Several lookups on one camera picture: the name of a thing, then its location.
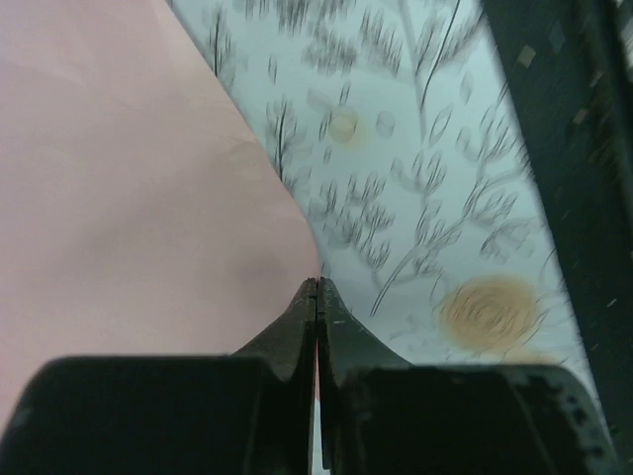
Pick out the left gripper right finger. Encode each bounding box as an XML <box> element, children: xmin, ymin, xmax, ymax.
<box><xmin>316</xmin><ymin>278</ymin><xmax>412</xmax><ymax>386</ymax></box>

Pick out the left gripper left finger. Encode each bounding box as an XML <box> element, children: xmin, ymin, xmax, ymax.
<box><xmin>233</xmin><ymin>278</ymin><xmax>317</xmax><ymax>381</ymax></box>

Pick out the floral patterned table mat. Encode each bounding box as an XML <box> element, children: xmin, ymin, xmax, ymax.
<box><xmin>165</xmin><ymin>0</ymin><xmax>602</xmax><ymax>475</ymax></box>

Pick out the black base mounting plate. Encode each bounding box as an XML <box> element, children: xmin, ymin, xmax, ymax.
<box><xmin>482</xmin><ymin>0</ymin><xmax>633</xmax><ymax>431</ymax></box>

